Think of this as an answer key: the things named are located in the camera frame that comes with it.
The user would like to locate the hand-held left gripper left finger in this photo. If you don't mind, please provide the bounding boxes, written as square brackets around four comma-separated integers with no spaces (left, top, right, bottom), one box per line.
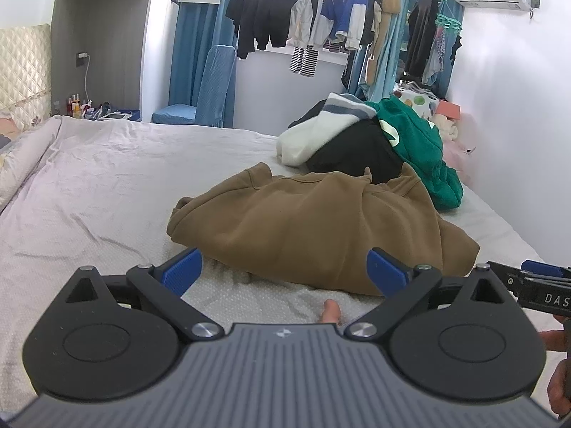
[65,246,226,340]

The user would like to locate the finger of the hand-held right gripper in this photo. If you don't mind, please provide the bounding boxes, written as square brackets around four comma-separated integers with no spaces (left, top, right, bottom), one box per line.
[486,259,571,282]

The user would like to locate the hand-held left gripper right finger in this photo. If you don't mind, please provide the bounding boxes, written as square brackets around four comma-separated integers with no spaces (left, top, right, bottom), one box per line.
[348,247,520,338]

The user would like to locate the brown hoodie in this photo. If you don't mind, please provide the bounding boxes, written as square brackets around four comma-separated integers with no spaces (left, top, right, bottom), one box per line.
[167,162,480,297]

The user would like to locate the row of hanging clothes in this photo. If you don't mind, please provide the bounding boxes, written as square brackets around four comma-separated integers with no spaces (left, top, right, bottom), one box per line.
[343,0,413,101]

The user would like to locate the green clothes hanger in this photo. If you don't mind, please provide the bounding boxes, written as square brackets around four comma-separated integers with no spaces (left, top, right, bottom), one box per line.
[435,0,462,32]

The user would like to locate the black hanging clothes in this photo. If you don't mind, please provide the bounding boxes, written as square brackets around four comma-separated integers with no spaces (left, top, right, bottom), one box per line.
[225,0,310,60]

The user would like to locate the person's right hand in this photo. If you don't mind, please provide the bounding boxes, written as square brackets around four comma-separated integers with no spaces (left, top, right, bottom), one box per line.
[537,314,567,420]

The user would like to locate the person's left hand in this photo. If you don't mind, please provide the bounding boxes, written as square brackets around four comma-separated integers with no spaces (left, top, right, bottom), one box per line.
[319,299,344,324]

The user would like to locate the green garment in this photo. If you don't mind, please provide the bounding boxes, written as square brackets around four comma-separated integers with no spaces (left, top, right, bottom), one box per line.
[375,97,465,211]

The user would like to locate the black garment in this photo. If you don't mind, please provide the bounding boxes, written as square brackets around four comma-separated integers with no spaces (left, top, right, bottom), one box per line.
[288,100,404,185]

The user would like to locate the cream sweater with striped cuff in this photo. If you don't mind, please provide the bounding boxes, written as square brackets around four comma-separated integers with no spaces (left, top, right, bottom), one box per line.
[277,92,380,167]

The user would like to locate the blue nightstand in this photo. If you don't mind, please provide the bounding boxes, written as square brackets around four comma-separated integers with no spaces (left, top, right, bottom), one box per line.
[85,109,142,122]

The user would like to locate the polka dot bag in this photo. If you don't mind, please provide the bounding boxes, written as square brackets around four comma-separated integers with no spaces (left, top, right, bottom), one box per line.
[395,89,440,121]

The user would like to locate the pink box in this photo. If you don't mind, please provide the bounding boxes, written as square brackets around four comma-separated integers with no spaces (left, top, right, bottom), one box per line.
[435,99,461,118]

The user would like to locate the blue covered chair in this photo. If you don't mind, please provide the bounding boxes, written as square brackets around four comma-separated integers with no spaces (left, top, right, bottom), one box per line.
[152,45,237,129]

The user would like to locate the cluster of toiletry bottles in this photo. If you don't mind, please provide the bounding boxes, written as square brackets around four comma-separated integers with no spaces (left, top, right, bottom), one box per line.
[66,93,94,119]

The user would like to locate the blue curtain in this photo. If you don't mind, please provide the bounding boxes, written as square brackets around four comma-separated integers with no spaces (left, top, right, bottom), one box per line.
[168,0,239,128]

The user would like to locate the patchwork pillow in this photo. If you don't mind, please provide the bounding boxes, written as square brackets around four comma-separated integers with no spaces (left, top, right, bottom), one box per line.
[0,116,19,152]

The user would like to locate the striped hanging garment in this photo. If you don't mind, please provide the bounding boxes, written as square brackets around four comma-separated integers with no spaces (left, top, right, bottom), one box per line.
[289,45,321,76]

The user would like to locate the dark hanging garment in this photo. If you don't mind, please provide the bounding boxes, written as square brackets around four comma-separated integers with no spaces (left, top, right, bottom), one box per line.
[404,0,440,78]

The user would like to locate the cream quilted headboard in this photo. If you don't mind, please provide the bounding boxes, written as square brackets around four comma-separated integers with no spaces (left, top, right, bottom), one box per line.
[0,24,52,128]

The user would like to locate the blue and white hanging jacket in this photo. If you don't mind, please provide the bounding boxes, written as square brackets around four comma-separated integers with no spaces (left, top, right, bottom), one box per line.
[290,0,380,52]

